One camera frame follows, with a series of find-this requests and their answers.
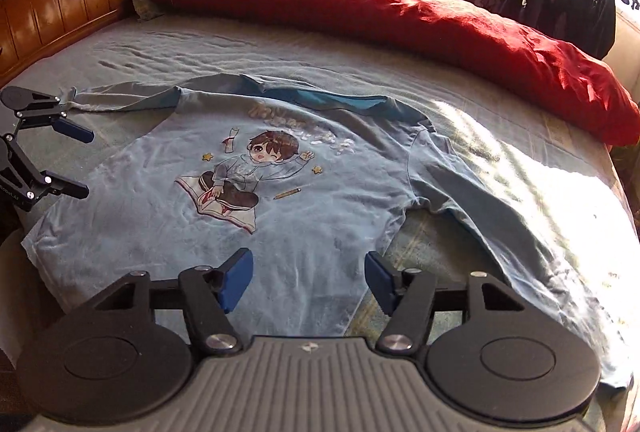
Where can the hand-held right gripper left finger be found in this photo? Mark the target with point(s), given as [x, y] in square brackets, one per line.
[237, 282]

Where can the bed with grey sheet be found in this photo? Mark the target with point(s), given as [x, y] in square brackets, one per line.
[150, 52]

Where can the light blue long-sleeved shirt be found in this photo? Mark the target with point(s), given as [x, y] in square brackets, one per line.
[300, 252]

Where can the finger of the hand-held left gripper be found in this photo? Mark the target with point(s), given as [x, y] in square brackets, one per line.
[72, 129]
[60, 189]

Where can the red duvet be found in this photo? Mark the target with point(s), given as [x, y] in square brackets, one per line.
[400, 12]

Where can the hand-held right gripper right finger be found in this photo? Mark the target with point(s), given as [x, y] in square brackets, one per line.
[380, 284]

